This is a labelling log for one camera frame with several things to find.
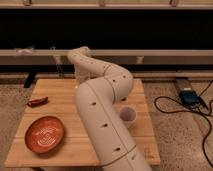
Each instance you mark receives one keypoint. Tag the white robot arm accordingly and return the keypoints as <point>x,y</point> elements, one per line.
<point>94,99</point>

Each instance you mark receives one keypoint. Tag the orange ridged plate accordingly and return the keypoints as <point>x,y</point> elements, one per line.
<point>44,134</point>

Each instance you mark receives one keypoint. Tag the red chili pepper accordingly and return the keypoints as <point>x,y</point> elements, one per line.
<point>37,102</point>

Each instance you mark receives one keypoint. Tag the blue power adapter box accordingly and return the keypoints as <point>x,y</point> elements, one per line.
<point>189,97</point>

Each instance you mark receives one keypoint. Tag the translucent plastic cup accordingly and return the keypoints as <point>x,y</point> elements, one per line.
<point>128,115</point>

